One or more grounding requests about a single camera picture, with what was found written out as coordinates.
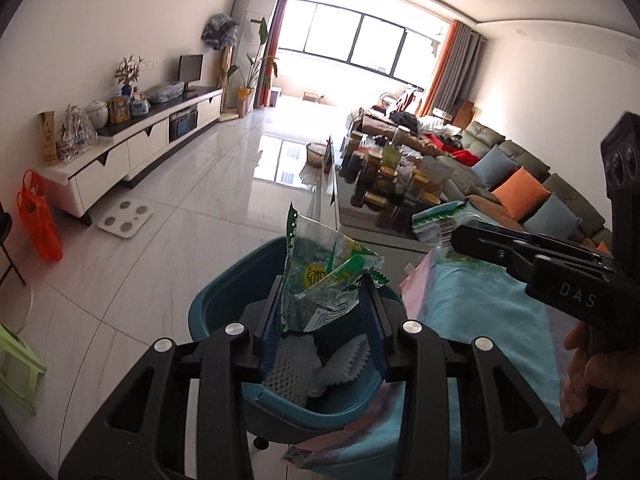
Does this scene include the green clear plastic wrapper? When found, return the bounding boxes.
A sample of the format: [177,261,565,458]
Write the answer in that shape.
[278,207,388,333]

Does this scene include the teal plastic trash bin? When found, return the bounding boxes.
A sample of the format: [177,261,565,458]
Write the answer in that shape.
[188,236,407,430]

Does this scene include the person's right hand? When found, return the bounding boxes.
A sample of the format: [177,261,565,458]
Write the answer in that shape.
[561,322,639,434]

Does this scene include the orange cushion near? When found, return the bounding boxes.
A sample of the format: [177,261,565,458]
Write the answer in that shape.
[597,242,611,255]

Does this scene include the orange cushion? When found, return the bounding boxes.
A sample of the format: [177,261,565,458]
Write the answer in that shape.
[492,167,551,221]
[597,242,611,255]

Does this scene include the blue cushion near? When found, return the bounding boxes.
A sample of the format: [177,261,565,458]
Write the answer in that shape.
[523,193,582,240]

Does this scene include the blue cushion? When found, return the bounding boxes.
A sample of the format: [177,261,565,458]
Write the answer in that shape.
[523,193,582,240]
[471,145,520,190]

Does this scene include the orange cushion far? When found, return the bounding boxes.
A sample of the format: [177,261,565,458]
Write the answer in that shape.
[492,167,551,221]

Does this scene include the blue cushion far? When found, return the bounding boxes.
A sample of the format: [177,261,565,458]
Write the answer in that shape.
[471,145,520,190]

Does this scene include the dark green sectional sofa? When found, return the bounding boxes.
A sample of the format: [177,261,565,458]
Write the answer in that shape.
[428,122,613,252]

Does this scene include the black glass coffee table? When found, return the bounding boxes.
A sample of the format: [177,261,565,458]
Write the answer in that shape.
[307,131,433,254]

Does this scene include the green plastic stool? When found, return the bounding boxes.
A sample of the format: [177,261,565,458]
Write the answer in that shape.
[1,323,47,415]

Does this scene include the right orange grey curtain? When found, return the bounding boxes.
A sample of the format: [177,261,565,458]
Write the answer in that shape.
[418,21,486,117]

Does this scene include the orange grey curtain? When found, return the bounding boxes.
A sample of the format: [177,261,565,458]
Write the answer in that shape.
[418,21,486,117]
[254,0,288,107]

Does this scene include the white bathroom scale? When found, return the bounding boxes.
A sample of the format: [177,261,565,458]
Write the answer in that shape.
[98,198,154,240]

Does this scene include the orange plastic bag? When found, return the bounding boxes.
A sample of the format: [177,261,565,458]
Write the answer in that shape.
[16,169,63,261]

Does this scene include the white tv cabinet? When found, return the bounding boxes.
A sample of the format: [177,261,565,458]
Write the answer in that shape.
[38,87,222,221]

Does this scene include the black framed window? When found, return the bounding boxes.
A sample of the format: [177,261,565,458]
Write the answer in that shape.
[279,0,450,87]

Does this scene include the potted green plant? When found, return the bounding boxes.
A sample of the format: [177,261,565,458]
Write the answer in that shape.
[227,18,279,118]

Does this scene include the white standing air conditioner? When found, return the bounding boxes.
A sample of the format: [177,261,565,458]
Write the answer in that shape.
[227,0,278,112]

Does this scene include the left orange grey curtain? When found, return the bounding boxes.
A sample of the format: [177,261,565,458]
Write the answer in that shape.
[254,0,288,107]

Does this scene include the covered standing fan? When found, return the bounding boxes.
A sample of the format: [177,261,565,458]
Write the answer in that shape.
[201,13,240,110]

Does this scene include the small black monitor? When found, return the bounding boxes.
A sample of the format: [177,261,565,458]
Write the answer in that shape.
[178,54,204,93]

